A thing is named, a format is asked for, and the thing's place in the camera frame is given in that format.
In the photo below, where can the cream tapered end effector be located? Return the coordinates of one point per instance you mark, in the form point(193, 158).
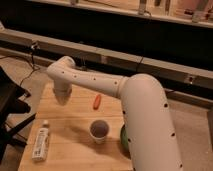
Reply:
point(62, 96)

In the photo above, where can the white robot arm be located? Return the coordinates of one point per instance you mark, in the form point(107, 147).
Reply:
point(150, 130)

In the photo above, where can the orange carrot toy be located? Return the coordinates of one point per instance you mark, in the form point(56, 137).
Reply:
point(97, 102)

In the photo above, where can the black chair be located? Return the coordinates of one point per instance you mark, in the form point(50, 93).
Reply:
point(10, 102)

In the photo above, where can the white paper cup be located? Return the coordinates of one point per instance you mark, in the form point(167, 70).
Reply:
point(99, 130)

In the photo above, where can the white tube with cap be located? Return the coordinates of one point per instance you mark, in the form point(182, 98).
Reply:
point(41, 144)

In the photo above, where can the green ceramic bowl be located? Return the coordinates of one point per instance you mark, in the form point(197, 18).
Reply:
point(124, 139)

